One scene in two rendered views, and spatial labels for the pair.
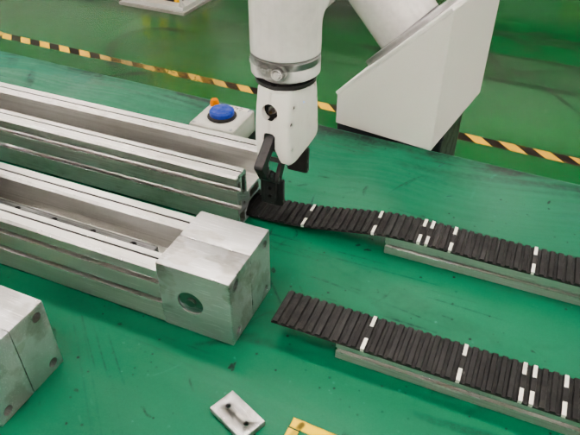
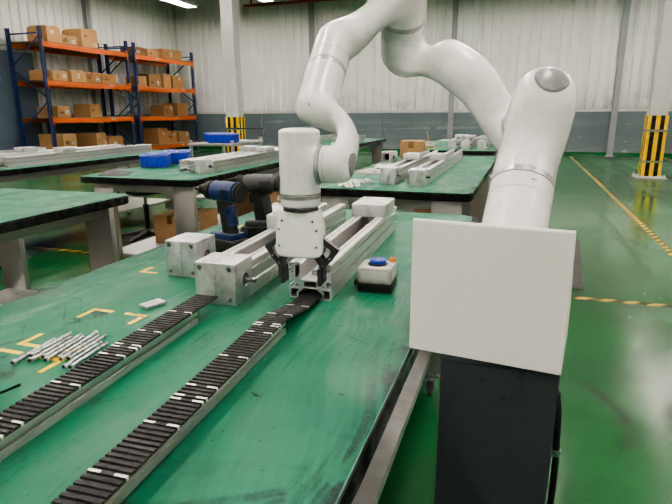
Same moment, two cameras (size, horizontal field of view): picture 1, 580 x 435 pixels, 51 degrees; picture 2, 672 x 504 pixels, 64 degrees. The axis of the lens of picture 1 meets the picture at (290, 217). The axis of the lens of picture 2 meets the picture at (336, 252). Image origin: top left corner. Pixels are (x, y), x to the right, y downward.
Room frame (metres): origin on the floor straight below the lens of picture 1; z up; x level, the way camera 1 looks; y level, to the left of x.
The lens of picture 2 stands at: (0.63, -1.11, 1.19)
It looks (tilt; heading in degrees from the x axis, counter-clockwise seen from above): 15 degrees down; 83
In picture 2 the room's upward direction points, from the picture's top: straight up
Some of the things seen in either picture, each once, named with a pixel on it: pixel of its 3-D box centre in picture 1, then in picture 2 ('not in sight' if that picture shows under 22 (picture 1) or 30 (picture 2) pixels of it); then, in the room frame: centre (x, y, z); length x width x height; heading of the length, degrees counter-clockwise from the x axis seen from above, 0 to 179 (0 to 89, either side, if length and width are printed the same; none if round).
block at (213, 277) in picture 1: (222, 269); (229, 278); (0.52, 0.08, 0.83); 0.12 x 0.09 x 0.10; 157
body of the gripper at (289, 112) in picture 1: (286, 108); (301, 229); (0.68, 0.01, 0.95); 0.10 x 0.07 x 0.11; 157
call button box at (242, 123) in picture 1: (220, 134); (374, 275); (0.86, 0.11, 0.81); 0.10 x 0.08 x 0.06; 157
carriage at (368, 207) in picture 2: not in sight; (373, 210); (0.96, 0.65, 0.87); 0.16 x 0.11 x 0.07; 67
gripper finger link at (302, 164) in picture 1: (301, 146); (326, 270); (0.73, -0.02, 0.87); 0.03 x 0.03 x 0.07; 67
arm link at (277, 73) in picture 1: (285, 62); (299, 200); (0.68, 0.01, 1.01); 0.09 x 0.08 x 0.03; 157
